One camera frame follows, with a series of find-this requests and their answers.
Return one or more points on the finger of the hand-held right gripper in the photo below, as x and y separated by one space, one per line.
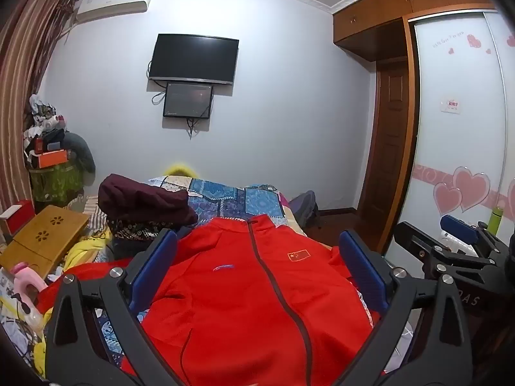
412 241
458 227

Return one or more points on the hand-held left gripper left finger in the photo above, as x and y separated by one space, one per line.
155 267

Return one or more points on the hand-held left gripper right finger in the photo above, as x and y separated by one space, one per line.
362 267

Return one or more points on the red zip jacket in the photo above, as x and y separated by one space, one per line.
241 289

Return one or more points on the green bottle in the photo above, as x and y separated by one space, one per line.
495 221

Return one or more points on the black patterned cloth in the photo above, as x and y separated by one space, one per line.
132 231

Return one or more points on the maroon folded garment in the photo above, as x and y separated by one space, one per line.
141 201

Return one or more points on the yellow garment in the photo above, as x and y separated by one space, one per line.
86 249

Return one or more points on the striped bed sheet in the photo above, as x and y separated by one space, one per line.
94 213

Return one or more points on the grey backpack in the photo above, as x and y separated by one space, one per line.
303 209

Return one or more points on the white heart-print wardrobe door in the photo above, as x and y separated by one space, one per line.
458 136

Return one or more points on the wooden room door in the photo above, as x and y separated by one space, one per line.
388 148

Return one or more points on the patchwork printed blanket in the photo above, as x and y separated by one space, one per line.
225 197

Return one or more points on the yellow fuzzy pillow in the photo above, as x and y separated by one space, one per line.
181 170

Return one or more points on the bamboo folding table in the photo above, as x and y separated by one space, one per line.
44 237

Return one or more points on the small paper label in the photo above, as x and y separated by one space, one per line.
450 105

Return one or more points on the pink toy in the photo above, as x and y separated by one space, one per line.
26 279

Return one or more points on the green patterned storage box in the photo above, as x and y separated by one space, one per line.
56 183

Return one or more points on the red box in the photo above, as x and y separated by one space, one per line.
18 219

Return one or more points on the orange box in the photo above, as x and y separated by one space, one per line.
50 159

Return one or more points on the pile of clutter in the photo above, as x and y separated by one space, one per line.
42 122

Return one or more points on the wooden overhead cabinet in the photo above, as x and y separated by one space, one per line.
402 12

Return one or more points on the striped brown curtain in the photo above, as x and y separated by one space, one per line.
28 68

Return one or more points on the white air conditioner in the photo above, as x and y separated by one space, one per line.
112 2

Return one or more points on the small black wall monitor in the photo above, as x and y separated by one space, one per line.
188 100

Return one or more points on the black wall television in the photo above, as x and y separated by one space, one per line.
193 58

